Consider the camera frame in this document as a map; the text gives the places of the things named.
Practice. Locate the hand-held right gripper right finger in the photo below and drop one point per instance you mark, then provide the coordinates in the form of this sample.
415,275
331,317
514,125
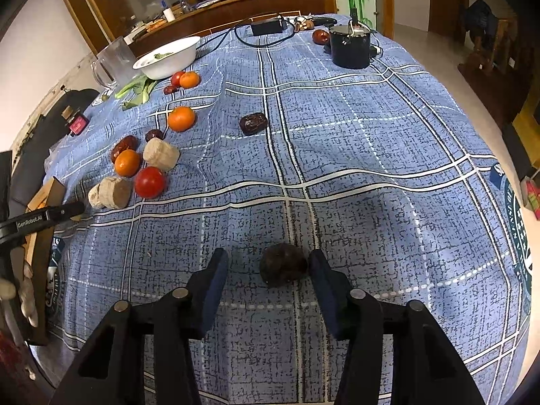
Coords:
325,287

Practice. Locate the dark brown wrinkled fruit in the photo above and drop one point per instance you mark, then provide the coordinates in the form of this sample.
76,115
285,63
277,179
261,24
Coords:
282,265

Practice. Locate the green leafy vegetable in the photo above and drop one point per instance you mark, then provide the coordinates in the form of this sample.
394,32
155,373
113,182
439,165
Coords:
141,88

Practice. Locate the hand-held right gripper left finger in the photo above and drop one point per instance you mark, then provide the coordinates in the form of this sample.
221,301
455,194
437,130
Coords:
215,287

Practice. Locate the black pot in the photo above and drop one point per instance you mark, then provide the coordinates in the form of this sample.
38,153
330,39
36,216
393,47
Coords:
350,48

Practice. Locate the small white bottle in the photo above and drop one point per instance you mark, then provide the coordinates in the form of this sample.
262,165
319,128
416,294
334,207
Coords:
168,14

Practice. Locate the clear glass pitcher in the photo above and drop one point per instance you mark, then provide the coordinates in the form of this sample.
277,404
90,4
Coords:
116,61

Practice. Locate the small brown trinket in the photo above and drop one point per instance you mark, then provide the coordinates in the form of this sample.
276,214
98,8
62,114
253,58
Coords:
301,23

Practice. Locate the small red tomato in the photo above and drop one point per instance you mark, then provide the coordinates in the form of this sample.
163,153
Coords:
176,78

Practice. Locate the blue plaid tablecloth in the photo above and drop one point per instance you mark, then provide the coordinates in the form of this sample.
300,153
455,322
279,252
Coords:
358,177

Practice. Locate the orange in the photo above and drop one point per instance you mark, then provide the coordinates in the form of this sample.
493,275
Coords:
181,118
190,79
126,163

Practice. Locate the black power adapter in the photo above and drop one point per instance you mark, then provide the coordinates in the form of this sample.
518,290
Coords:
268,25

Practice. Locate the cardboard box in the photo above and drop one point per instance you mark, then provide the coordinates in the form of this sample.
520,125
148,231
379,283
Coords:
40,270

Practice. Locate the glass flask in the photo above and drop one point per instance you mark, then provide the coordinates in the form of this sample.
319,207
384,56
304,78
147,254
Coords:
184,3

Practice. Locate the dark red round fruit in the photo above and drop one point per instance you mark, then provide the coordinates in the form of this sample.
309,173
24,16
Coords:
321,37

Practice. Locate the pink green box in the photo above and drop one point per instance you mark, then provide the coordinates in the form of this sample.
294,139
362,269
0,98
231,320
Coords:
532,197

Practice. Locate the small red date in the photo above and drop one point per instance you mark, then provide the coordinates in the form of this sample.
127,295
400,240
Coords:
170,90

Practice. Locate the red label bottle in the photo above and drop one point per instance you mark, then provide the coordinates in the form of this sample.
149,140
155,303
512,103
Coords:
76,123

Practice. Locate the dark chestnut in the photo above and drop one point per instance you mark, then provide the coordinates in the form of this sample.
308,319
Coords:
154,135

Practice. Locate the person's left hand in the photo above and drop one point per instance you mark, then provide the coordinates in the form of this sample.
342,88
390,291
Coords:
26,295

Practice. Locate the white bowl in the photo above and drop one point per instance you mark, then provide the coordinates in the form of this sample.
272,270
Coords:
168,64

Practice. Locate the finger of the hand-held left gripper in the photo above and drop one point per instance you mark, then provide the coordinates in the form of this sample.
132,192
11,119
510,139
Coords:
63,211

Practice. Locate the wooden chair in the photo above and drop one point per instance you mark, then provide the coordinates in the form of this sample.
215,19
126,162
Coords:
502,38

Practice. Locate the wrinkled brown date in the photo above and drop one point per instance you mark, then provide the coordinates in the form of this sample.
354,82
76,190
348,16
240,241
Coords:
253,123

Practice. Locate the wooden cabinet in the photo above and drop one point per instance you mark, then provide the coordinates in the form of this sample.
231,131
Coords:
219,14

